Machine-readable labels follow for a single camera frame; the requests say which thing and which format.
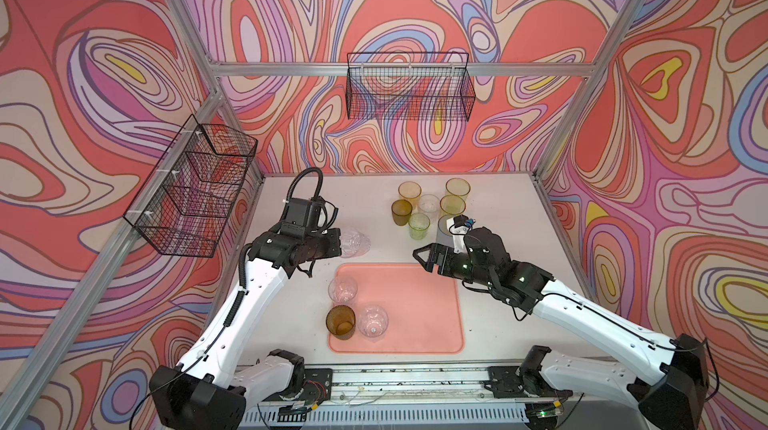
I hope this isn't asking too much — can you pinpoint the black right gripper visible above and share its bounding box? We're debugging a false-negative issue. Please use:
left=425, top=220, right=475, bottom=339
left=412, top=243, right=495, bottom=288

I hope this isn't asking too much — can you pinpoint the green glass tumbler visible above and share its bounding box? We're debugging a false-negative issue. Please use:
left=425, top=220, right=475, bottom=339
left=408, top=213, right=431, bottom=241

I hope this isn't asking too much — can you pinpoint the small dark amber glass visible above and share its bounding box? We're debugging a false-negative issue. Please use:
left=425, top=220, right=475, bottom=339
left=391, top=199, right=413, bottom=226

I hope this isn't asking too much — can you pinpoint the amber glass tumbler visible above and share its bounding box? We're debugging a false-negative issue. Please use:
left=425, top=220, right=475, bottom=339
left=398, top=181, right=422, bottom=207

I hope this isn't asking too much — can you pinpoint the pink plastic tray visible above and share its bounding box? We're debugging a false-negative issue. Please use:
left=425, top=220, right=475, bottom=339
left=328, top=263, right=464, bottom=355

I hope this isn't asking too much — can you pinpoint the dark olive dotted glass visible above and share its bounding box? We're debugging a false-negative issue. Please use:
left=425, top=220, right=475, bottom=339
left=325, top=305, right=356, bottom=340

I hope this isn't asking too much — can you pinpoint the clear glass tumbler front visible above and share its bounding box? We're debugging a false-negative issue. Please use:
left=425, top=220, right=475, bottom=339
left=357, top=305, right=389, bottom=339

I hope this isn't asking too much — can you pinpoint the clear faceted glass tumbler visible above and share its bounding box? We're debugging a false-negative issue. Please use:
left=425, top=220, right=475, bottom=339
left=328, top=276, right=358, bottom=306

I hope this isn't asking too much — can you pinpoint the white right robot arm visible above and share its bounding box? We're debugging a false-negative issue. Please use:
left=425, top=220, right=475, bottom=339
left=413, top=222, right=714, bottom=429

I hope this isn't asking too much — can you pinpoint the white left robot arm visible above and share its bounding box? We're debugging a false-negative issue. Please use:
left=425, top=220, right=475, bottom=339
left=149, top=197, right=341, bottom=429

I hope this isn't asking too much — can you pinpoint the blue textured tall glass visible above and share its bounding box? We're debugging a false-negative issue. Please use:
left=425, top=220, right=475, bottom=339
left=436, top=215, right=455, bottom=248

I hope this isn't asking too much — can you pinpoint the yellow tall glass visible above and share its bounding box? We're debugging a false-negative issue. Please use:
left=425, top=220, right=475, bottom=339
left=440, top=194, right=466, bottom=216

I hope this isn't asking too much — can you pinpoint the clear glass small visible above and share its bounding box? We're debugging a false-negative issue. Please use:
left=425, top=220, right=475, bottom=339
left=417, top=194, right=440, bottom=221

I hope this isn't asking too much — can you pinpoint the yellow-green tall glass back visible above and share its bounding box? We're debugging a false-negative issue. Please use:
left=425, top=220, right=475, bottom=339
left=445, top=177, right=472, bottom=200

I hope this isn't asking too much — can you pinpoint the black wire basket left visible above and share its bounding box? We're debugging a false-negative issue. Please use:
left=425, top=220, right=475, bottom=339
left=123, top=116, right=258, bottom=258

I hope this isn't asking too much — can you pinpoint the black wire basket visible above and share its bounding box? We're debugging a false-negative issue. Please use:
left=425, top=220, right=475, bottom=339
left=123, top=116, right=258, bottom=258
left=345, top=50, right=476, bottom=122

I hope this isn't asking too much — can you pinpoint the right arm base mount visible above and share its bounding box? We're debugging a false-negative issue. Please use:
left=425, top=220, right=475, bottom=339
left=483, top=366, right=561, bottom=399

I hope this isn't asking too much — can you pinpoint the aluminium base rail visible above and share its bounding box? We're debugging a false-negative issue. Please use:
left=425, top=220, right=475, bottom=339
left=240, top=360, right=585, bottom=429

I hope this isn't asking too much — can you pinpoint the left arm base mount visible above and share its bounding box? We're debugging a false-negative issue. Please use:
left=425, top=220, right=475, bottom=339
left=266, top=367, right=333, bottom=404

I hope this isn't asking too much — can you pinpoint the black wire basket back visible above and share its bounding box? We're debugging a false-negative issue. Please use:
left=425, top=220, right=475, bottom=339
left=345, top=50, right=476, bottom=122

